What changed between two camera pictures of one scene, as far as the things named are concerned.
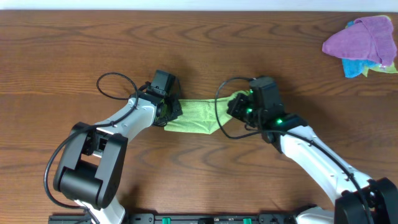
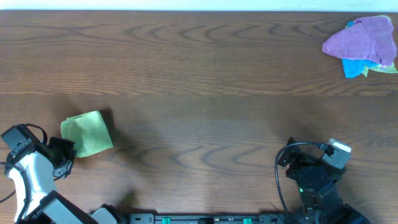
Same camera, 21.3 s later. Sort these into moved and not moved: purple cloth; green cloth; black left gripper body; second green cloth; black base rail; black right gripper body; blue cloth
Moved: black right gripper body; black left gripper body; green cloth
Not moved: second green cloth; purple cloth; blue cloth; black base rail
